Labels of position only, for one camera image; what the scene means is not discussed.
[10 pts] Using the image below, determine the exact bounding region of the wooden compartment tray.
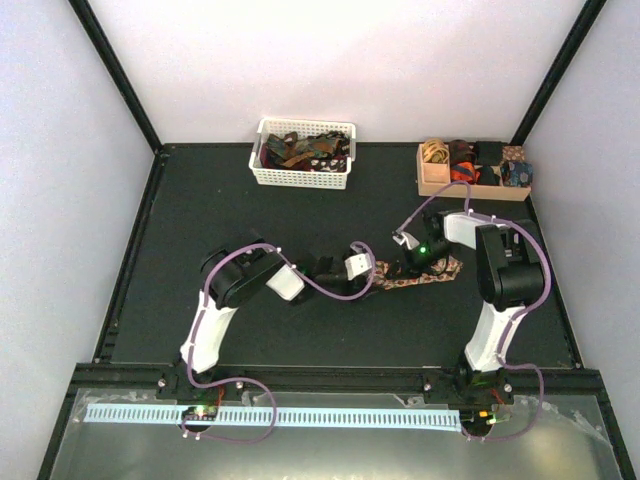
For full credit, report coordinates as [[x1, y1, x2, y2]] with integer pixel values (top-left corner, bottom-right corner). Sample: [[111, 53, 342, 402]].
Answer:
[[416, 143, 532, 201]]

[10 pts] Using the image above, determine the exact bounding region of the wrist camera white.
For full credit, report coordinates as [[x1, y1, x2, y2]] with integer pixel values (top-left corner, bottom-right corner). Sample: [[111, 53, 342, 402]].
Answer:
[[392, 231, 420, 251], [344, 252, 375, 281]]

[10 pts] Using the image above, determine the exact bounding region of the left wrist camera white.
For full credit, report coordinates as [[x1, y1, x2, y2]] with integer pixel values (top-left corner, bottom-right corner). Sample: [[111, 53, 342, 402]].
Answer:
[[344, 252, 375, 281]]

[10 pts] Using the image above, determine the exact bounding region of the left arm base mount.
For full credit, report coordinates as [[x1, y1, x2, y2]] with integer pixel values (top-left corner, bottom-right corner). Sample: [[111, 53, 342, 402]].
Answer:
[[154, 369, 251, 401]]

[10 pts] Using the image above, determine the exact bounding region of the blue patterned rolled tie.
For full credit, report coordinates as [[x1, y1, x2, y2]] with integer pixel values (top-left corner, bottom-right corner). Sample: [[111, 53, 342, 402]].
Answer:
[[500, 161, 534, 188]]

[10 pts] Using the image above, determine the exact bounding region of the black frame post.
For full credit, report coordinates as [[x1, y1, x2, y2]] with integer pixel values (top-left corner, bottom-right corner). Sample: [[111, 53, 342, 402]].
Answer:
[[509, 0, 607, 146], [68, 0, 163, 153]]

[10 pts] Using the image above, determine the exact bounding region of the white slotted cable duct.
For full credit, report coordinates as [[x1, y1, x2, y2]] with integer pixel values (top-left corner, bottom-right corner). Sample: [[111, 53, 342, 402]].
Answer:
[[83, 404, 461, 433]]

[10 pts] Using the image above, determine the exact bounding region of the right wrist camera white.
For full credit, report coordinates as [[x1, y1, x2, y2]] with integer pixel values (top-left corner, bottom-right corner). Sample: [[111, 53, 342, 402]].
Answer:
[[392, 231, 420, 251]]

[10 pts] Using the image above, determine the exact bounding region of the pile of ties in basket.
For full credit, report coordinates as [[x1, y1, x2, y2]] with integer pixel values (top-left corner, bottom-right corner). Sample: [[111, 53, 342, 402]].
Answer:
[[259, 131, 351, 173]]

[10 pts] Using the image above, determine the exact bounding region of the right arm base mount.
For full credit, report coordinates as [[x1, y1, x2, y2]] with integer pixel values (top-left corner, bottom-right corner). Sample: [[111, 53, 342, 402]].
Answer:
[[423, 369, 513, 406]]

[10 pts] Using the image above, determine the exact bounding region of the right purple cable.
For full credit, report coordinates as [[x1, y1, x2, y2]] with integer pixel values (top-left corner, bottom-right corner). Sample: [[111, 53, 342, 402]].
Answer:
[[397, 180, 554, 444]]

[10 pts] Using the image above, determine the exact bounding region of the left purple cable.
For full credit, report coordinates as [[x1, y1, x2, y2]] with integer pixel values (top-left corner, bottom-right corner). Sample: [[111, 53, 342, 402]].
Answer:
[[180, 240, 377, 444]]

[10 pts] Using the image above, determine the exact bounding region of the paisley patterned necktie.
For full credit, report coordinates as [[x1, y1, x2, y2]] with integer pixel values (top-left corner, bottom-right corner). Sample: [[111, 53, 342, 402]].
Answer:
[[372, 255, 463, 291]]

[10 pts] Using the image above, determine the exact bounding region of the clear acrylic sheet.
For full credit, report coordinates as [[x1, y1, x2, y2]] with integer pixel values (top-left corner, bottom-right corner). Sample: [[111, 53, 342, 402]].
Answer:
[[39, 389, 624, 479]]

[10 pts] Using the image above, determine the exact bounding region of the orange blue rolled tie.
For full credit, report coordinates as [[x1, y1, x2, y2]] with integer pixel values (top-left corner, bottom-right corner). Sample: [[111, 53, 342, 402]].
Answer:
[[450, 162, 477, 184]]

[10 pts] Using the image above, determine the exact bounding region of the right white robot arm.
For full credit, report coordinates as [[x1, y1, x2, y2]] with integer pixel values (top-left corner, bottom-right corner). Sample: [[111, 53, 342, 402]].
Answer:
[[393, 209, 552, 403]]

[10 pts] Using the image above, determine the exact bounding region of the black rolled tie front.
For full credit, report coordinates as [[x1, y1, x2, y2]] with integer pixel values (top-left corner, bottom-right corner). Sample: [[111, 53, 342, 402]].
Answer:
[[475, 165, 501, 186]]

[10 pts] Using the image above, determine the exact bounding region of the dark red rolled tie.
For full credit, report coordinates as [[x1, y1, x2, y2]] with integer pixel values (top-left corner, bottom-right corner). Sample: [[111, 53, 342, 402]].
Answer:
[[448, 139, 476, 165]]

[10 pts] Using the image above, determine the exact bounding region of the white plastic basket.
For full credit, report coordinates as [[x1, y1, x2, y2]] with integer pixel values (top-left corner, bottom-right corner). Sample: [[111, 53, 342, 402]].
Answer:
[[248, 117, 356, 190]]

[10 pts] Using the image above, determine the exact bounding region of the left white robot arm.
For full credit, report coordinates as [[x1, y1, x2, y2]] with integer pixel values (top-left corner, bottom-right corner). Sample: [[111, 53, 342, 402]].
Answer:
[[179, 237, 376, 399]]

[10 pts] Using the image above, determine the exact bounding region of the left black frame post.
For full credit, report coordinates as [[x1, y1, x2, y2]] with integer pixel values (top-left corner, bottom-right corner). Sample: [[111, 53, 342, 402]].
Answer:
[[68, 0, 163, 153]]

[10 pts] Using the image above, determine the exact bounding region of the right black frame post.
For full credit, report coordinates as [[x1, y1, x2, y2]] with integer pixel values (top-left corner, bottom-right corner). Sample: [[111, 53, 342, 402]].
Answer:
[[509, 0, 607, 146]]

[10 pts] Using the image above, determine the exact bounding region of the black rolled tie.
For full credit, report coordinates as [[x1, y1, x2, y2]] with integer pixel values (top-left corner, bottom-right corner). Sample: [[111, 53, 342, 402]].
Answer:
[[473, 141, 505, 166], [475, 165, 501, 186]]

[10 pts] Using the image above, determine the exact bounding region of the brown patterned rolled tie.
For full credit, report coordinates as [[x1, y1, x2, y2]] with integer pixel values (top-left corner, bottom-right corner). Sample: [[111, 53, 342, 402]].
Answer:
[[502, 145, 526, 162]]

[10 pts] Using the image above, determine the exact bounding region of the purple cable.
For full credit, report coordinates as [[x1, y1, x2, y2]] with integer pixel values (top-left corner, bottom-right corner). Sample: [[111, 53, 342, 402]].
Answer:
[[180, 240, 377, 444], [397, 180, 554, 444]]

